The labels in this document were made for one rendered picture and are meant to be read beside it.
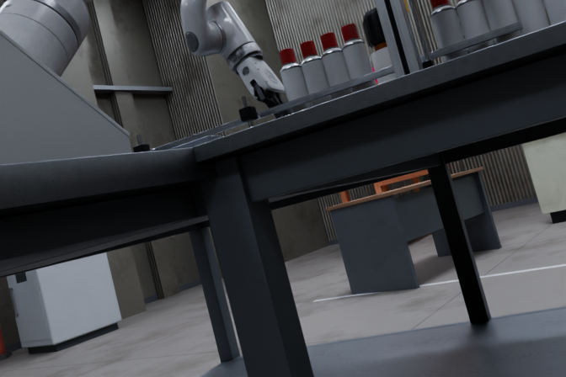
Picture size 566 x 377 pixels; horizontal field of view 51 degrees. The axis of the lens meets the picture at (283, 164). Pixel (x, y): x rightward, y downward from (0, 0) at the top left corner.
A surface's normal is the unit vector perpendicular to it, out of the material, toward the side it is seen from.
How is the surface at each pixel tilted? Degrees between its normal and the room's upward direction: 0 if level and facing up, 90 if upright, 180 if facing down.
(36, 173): 90
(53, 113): 90
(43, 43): 93
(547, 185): 90
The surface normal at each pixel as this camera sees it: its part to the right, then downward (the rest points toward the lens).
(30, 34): 0.58, -0.38
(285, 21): -0.59, 0.09
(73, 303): 0.73, -0.24
